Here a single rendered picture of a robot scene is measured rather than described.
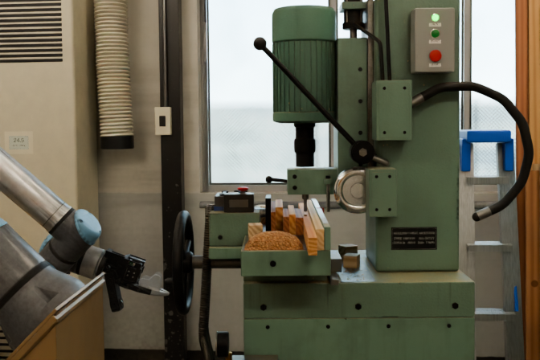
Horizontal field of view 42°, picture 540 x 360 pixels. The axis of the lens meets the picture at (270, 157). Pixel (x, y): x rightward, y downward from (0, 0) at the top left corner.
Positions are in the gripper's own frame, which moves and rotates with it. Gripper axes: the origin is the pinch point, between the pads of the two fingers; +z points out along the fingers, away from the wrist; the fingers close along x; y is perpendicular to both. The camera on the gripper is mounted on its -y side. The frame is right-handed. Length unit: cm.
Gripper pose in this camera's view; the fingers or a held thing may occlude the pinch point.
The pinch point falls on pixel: (164, 295)
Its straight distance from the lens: 210.0
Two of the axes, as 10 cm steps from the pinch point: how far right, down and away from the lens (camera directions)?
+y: 3.3, -9.4, -0.5
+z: 9.4, 3.3, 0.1
